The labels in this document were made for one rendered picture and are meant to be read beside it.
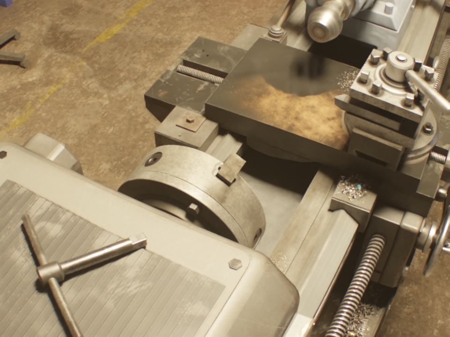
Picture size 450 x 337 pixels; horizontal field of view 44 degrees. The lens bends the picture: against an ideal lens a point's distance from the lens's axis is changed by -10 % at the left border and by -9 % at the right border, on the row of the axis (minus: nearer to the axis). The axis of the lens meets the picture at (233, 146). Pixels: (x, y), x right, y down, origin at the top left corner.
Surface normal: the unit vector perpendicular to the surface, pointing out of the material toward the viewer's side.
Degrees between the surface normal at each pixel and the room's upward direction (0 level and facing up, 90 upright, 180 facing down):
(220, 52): 0
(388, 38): 90
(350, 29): 90
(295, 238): 0
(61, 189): 0
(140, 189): 90
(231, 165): 27
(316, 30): 90
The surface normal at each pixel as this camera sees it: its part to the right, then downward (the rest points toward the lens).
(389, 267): -0.45, 0.63
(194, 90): 0.01, -0.70
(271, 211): -0.19, -0.61
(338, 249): 0.53, -0.38
